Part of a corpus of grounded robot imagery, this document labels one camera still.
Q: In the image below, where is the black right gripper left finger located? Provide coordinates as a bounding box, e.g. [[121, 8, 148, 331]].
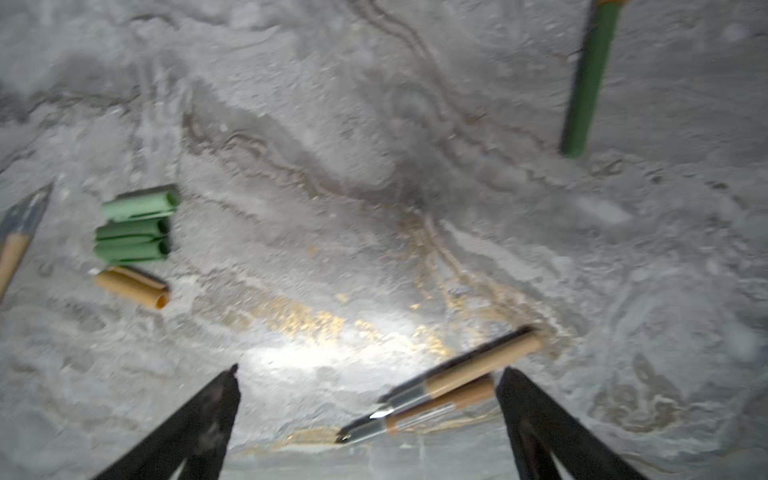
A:
[[96, 364, 241, 479]]

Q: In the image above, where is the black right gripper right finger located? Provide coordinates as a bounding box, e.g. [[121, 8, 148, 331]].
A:
[[496, 368, 644, 480]]

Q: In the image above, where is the tan pen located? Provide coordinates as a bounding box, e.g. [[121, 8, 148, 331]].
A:
[[335, 375, 495, 445], [369, 326, 546, 419]]

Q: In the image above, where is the green capped pen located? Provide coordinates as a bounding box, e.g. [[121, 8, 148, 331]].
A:
[[560, 0, 626, 159]]

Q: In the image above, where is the green pen cap lower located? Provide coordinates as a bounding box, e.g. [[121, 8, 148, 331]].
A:
[[94, 239, 171, 264]]

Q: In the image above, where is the green pen cap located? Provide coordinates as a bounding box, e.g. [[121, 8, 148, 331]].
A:
[[95, 217, 170, 241], [94, 239, 171, 264], [101, 186, 181, 222]]

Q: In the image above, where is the green pen cap upper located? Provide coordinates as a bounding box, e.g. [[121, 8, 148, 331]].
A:
[[95, 217, 170, 241]]

